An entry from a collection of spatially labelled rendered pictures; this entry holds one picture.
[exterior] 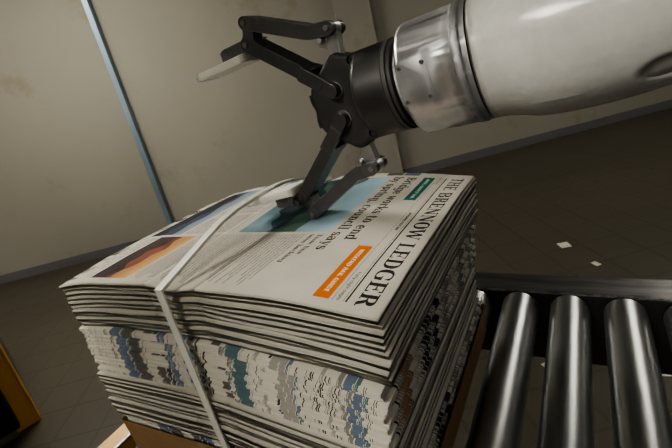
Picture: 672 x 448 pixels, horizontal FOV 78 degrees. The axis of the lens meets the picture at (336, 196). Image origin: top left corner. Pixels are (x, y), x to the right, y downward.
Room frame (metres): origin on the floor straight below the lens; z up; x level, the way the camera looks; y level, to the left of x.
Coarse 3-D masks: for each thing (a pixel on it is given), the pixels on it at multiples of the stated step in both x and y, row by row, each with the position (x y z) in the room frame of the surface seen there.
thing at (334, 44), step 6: (336, 24) 0.37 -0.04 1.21; (336, 30) 0.37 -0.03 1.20; (330, 36) 0.38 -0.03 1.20; (336, 36) 0.37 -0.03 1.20; (318, 42) 0.37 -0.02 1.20; (324, 42) 0.38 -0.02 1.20; (330, 42) 0.38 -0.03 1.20; (336, 42) 0.37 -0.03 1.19; (342, 42) 0.38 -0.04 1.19; (330, 48) 0.38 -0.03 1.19; (336, 48) 0.37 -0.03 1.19; (342, 48) 0.38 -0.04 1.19
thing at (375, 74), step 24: (384, 48) 0.33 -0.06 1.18; (336, 72) 0.37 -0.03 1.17; (360, 72) 0.33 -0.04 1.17; (384, 72) 0.32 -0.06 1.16; (312, 96) 0.39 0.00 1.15; (360, 96) 0.33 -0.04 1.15; (384, 96) 0.32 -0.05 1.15; (360, 120) 0.36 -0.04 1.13; (384, 120) 0.33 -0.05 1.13; (408, 120) 0.33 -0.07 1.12; (360, 144) 0.37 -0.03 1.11
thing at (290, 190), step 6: (282, 186) 0.45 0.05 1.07; (288, 186) 0.43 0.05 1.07; (294, 186) 0.42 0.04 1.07; (300, 186) 0.42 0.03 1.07; (270, 192) 0.44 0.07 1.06; (276, 192) 0.42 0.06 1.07; (282, 192) 0.42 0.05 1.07; (288, 192) 0.41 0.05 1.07; (294, 192) 0.41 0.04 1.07; (264, 198) 0.43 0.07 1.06; (270, 198) 0.42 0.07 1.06; (276, 198) 0.42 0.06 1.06; (282, 198) 0.42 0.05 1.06; (252, 204) 0.44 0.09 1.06; (258, 204) 0.44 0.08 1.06
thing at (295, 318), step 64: (384, 192) 0.44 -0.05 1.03; (448, 192) 0.40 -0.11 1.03; (256, 256) 0.34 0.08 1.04; (320, 256) 0.31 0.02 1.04; (384, 256) 0.29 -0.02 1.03; (448, 256) 0.35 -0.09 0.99; (256, 320) 0.28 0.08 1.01; (320, 320) 0.24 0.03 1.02; (384, 320) 0.22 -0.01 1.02; (448, 320) 0.34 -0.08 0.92; (256, 384) 0.29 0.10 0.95; (320, 384) 0.25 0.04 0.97; (384, 384) 0.23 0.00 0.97; (448, 384) 0.33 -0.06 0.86
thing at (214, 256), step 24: (264, 216) 0.45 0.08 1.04; (288, 216) 0.43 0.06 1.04; (216, 240) 0.41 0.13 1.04; (240, 240) 0.40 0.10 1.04; (192, 264) 0.37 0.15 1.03; (216, 264) 0.35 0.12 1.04; (144, 288) 0.34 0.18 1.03; (168, 288) 0.33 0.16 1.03; (192, 288) 0.31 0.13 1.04; (192, 312) 0.32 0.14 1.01; (168, 336) 0.34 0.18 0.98; (192, 336) 0.33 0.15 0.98; (192, 360) 0.33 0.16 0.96; (216, 360) 0.31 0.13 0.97; (192, 384) 0.34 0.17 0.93; (216, 384) 0.32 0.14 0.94; (216, 408) 0.32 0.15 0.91
